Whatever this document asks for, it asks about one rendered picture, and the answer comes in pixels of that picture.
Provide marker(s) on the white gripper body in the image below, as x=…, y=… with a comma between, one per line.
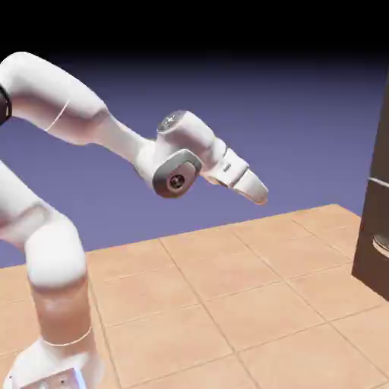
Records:
x=253, y=185

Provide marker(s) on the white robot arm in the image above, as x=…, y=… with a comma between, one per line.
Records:
x=60, y=103

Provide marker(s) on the dark brown wooden cabinet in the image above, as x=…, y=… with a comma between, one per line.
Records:
x=369, y=228

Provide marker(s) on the dark brown drawer front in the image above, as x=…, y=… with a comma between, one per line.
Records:
x=375, y=212

